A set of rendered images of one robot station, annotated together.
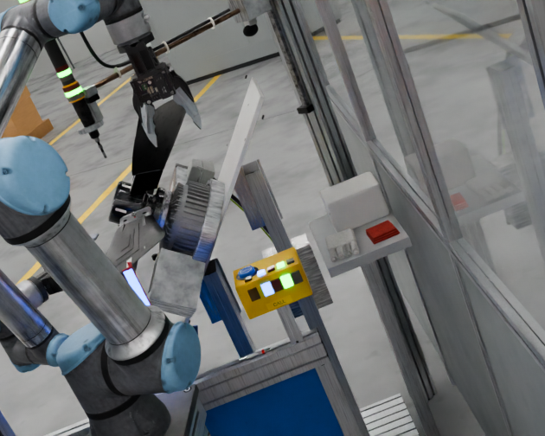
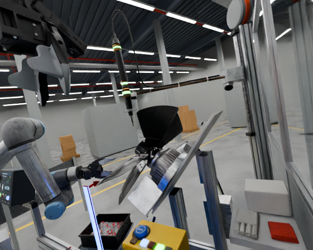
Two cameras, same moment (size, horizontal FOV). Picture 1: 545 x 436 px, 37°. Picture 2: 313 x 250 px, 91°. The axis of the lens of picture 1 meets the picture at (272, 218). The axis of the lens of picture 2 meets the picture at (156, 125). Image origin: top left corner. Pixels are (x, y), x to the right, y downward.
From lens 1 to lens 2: 1.50 m
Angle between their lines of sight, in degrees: 34
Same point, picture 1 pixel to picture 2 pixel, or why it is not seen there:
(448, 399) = not seen: outside the picture
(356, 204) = (266, 199)
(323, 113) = (261, 139)
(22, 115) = (193, 125)
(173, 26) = (232, 113)
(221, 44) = (244, 120)
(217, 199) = (177, 163)
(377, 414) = not seen: outside the picture
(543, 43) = not seen: outside the picture
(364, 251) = (262, 240)
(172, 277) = (142, 192)
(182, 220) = (158, 166)
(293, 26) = (254, 90)
